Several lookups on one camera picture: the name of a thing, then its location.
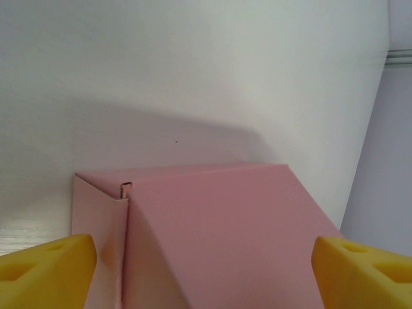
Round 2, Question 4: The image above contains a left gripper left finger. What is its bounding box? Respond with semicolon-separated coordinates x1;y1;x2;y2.
0;234;98;309

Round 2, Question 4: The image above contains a right aluminium side rail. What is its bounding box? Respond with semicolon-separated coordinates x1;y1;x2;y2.
384;48;412;67

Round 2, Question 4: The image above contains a pink paper box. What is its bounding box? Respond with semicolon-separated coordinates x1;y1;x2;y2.
71;162;347;309

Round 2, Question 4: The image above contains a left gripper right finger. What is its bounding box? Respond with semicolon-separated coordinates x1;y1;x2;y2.
313;235;412;309

